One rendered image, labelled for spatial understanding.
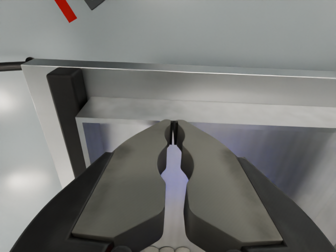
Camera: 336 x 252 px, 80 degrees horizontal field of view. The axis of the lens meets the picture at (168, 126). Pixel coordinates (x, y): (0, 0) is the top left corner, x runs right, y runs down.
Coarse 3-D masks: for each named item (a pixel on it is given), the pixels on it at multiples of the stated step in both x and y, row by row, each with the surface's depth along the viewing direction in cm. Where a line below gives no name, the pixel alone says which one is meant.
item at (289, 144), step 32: (96, 96) 17; (96, 128) 17; (128, 128) 18; (224, 128) 18; (256, 128) 14; (288, 128) 14; (320, 128) 14; (256, 160) 20; (288, 160) 20; (320, 160) 20; (288, 192) 23; (320, 192) 23; (320, 224) 24
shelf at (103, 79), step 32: (32, 64) 15; (64, 64) 16; (96, 64) 16; (128, 64) 17; (160, 64) 17; (32, 96) 17; (128, 96) 17; (160, 96) 17; (192, 96) 17; (224, 96) 17; (256, 96) 17; (288, 96) 17; (320, 96) 17; (64, 160) 20
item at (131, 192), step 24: (168, 120) 12; (120, 144) 10; (144, 144) 10; (168, 144) 12; (120, 168) 8; (144, 168) 8; (96, 192) 7; (120, 192) 7; (144, 192) 7; (96, 216) 6; (120, 216) 6; (144, 216) 6; (120, 240) 6; (144, 240) 7
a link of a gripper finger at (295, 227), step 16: (240, 160) 9; (256, 176) 8; (256, 192) 7; (272, 192) 7; (272, 208) 7; (288, 208) 7; (288, 224) 6; (304, 224) 6; (288, 240) 6; (304, 240) 6; (320, 240) 6
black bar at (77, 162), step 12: (60, 72) 14; (72, 72) 14; (48, 84) 14; (60, 84) 14; (72, 84) 14; (60, 96) 15; (72, 96) 15; (84, 96) 16; (60, 108) 15; (72, 108) 15; (60, 120) 16; (72, 120) 16; (72, 132) 16; (72, 144) 17; (72, 156) 18; (72, 168) 18; (84, 168) 18
